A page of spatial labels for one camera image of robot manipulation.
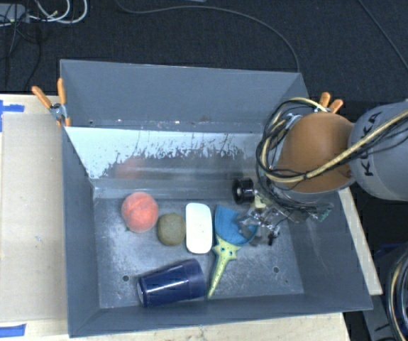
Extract grey metal bin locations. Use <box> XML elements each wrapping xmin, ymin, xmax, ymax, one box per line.
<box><xmin>58</xmin><ymin>59</ymin><xmax>375</xmax><ymax>338</ymax></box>

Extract white computer mouse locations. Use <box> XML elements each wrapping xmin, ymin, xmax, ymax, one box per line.
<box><xmin>184</xmin><ymin>202</ymin><xmax>214</xmax><ymax>255</ymax></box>

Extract black cylinder on white bracket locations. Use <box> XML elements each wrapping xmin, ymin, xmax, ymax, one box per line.
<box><xmin>231</xmin><ymin>177</ymin><xmax>268</xmax><ymax>211</ymax></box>

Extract brown-green toy kiwi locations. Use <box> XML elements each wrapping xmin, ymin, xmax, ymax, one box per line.
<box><xmin>156</xmin><ymin>212</ymin><xmax>187</xmax><ymax>247</ymax></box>

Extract orange toy peach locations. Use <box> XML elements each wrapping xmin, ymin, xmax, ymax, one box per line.
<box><xmin>120</xmin><ymin>191</ymin><xmax>160</xmax><ymax>234</ymax></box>

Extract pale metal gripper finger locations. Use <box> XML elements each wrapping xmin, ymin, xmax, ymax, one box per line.
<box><xmin>238</xmin><ymin>212</ymin><xmax>267</xmax><ymax>227</ymax></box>
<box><xmin>251</xmin><ymin>224</ymin><xmax>280</xmax><ymax>244</ymax></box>

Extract dark blue plastic cup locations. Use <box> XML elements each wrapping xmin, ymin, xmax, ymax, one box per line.
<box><xmin>136</xmin><ymin>258</ymin><xmax>207</xmax><ymax>308</ymax></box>

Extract blue and green toy scoop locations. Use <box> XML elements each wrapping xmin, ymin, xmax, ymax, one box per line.
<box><xmin>206</xmin><ymin>204</ymin><xmax>261</xmax><ymax>300</ymax></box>

